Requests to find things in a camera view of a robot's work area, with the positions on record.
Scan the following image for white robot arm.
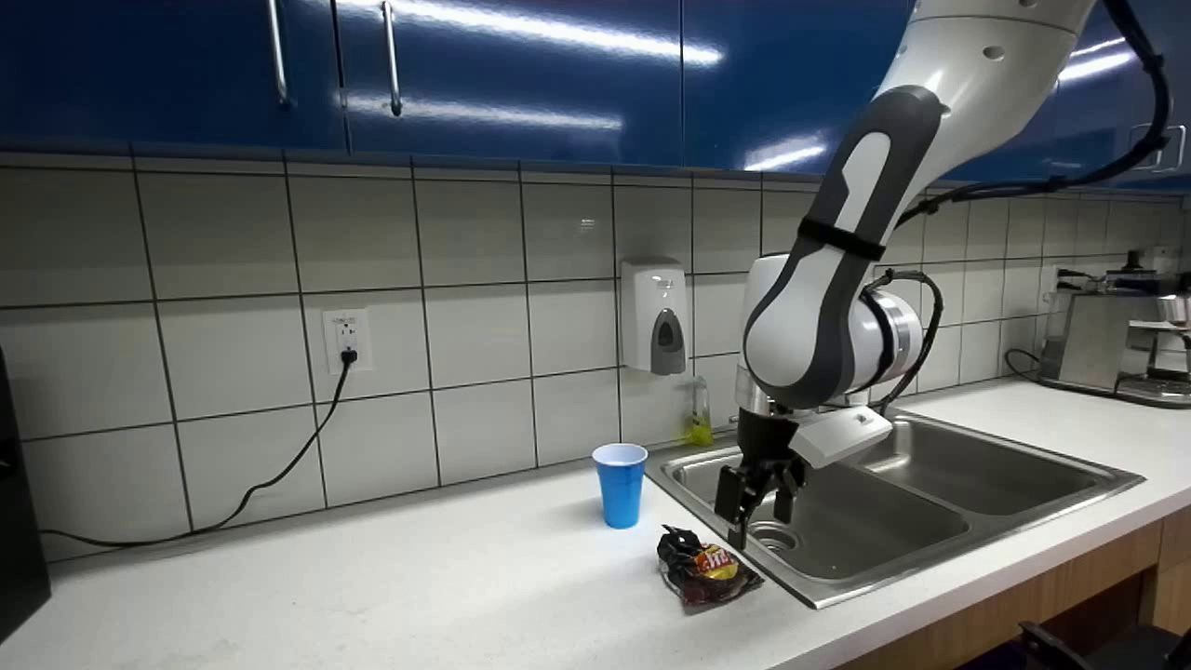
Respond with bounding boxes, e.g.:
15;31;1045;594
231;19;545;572
716;0;1094;548

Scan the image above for white wall outlet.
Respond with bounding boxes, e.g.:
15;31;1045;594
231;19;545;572
323;307;373;367

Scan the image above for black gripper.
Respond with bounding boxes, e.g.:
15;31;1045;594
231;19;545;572
716;409;808;549

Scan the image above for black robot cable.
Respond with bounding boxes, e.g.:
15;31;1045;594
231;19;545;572
867;0;1177;413

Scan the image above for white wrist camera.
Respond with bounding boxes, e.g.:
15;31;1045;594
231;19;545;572
791;404;892;467

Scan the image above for green dish soap bottle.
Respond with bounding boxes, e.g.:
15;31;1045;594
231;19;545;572
682;374;716;446

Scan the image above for blue plastic cup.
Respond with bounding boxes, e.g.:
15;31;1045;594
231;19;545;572
591;441;649;527

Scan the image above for silver espresso machine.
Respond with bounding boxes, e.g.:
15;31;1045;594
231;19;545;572
1041;249;1191;409

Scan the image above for blue upper cabinets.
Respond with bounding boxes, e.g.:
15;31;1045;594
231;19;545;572
0;0;1191;191

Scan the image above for stainless steel double sink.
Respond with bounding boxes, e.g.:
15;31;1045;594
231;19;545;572
644;409;1146;615

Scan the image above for black power cord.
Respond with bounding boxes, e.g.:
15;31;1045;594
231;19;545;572
33;347;363;554

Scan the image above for black chip packet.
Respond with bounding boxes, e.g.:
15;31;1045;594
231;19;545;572
656;526;762;615

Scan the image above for white wall soap dispenser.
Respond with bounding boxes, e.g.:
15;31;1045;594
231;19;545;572
619;265;690;374

